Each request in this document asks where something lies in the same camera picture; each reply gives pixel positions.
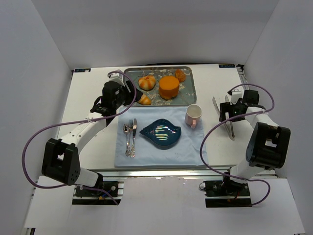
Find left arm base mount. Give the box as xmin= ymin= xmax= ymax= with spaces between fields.
xmin=72 ymin=181 xmax=124 ymax=206

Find orange cylindrical cake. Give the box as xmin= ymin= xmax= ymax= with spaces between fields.
xmin=159 ymin=76 xmax=179 ymax=100

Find silver table knife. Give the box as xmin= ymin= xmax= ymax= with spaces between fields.
xmin=130 ymin=118 xmax=137 ymax=158

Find silver spoon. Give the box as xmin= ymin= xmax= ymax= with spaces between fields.
xmin=123 ymin=124 xmax=130 ymax=156

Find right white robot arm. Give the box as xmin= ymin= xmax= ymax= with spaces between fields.
xmin=219 ymin=89 xmax=291 ymax=184

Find striped croissant bread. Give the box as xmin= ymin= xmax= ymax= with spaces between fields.
xmin=138 ymin=94 xmax=151 ymax=105

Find light blue cloth mat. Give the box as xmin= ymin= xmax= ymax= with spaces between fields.
xmin=114 ymin=106 xmax=208 ymax=167

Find aluminium frame rail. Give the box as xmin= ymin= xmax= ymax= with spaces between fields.
xmin=93 ymin=168 xmax=221 ymax=177

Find round striped bread bun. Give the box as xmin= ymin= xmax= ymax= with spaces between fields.
xmin=138 ymin=75 xmax=156 ymax=91

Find purple cable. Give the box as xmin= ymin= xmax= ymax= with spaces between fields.
xmin=200 ymin=84 xmax=276 ymax=206
xmin=22 ymin=70 xmax=137 ymax=206

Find small brown pastry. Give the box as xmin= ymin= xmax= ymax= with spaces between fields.
xmin=175 ymin=69 xmax=186 ymax=83

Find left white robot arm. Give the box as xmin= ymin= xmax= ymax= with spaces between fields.
xmin=42 ymin=81 xmax=143 ymax=188

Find pink mug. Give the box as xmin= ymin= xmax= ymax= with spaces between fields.
xmin=185 ymin=104 xmax=202 ymax=129

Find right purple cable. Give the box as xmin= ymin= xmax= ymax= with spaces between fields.
xmin=200 ymin=84 xmax=276 ymax=206

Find dark blue leaf plate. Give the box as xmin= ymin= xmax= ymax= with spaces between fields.
xmin=139 ymin=118 xmax=181 ymax=148

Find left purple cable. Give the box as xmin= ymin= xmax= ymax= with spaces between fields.
xmin=22 ymin=70 xmax=137 ymax=206

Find floral metal tray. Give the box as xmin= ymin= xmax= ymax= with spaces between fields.
xmin=124 ymin=66 xmax=197 ymax=106

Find silver fork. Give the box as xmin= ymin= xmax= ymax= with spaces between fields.
xmin=127 ymin=119 xmax=134 ymax=156

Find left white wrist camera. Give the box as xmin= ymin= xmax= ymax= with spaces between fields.
xmin=108 ymin=70 xmax=125 ymax=86

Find metal tongs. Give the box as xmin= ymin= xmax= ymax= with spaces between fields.
xmin=212 ymin=97 xmax=235 ymax=141

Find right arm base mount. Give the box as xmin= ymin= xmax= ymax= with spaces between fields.
xmin=199 ymin=180 xmax=252 ymax=208

